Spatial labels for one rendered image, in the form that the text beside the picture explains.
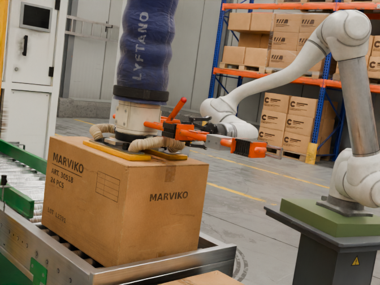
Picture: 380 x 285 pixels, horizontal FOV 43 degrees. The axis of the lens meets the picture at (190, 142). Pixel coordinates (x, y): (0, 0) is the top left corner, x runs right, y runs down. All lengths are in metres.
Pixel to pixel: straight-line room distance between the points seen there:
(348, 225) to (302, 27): 8.01
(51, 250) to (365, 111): 1.28
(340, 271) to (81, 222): 1.08
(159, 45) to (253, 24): 8.68
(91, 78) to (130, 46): 10.41
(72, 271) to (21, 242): 0.42
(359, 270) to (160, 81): 1.16
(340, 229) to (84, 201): 1.00
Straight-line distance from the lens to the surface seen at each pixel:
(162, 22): 1.90
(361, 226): 2.06
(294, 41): 9.85
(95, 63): 12.33
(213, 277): 1.92
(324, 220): 2.01
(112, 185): 1.79
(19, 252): 2.18
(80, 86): 12.12
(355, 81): 1.91
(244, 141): 1.52
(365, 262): 2.26
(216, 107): 2.05
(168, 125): 1.76
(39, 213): 2.48
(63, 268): 1.85
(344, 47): 1.88
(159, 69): 1.90
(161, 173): 1.80
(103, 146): 1.95
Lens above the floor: 1.27
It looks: 7 degrees down
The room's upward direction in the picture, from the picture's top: 8 degrees clockwise
